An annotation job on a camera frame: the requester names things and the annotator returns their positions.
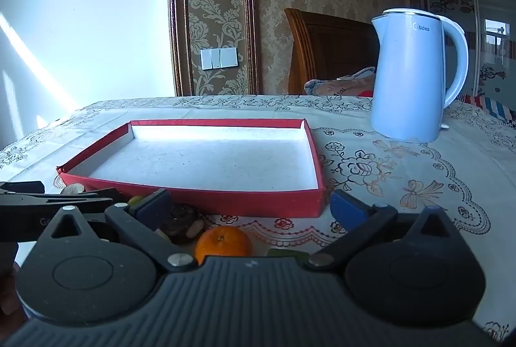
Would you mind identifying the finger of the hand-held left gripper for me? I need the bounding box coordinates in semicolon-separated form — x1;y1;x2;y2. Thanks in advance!
0;188;127;216
0;181;46;195

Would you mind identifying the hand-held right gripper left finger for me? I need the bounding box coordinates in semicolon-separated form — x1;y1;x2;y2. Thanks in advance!
36;189;198;273

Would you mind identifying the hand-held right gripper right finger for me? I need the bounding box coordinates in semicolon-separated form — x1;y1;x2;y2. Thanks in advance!
306;189;464;273

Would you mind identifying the dark brown water chestnut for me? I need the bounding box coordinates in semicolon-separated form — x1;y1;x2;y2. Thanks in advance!
159;203;206;245

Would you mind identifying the red shallow cardboard box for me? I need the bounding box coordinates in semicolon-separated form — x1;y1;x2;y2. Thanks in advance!
55;118;325;219

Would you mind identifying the green cucumber block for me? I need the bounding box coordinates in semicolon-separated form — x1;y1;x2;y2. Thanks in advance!
267;249;309;261

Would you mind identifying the orange tangerine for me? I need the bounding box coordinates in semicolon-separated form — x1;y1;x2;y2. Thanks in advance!
194;225;254;263

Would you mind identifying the pink plush blanket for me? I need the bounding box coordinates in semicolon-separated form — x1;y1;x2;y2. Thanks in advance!
303;67;376;98

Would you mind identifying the light blue electric kettle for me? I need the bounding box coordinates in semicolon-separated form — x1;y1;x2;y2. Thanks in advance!
370;8;469;143

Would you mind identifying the striped cloth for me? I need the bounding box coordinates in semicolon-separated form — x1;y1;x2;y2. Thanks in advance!
460;93;516;130

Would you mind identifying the white wall switch panel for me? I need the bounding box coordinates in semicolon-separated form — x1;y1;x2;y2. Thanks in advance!
200;47;238;71

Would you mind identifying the wooden wall trim frame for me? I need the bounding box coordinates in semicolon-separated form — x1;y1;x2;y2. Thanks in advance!
167;0;259;97

